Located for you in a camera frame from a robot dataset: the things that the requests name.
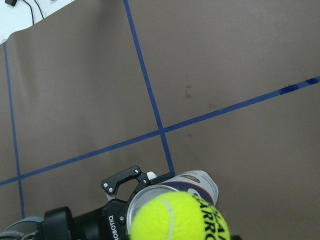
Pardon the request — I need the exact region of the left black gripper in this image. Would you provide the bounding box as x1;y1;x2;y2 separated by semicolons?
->
71;165;175;240

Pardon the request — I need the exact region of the yellow tennis ball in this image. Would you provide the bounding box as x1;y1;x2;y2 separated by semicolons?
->
128;191;232;240

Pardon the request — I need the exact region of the clear tennis ball can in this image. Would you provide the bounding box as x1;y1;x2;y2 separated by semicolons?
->
126;170;219;231

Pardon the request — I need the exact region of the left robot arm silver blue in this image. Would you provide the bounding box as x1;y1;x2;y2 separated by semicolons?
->
0;165;174;240

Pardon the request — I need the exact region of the brown paper table mat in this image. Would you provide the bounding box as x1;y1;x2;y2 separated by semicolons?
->
0;0;320;240

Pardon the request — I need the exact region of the small black square pad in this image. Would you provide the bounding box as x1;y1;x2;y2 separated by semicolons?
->
4;0;18;7

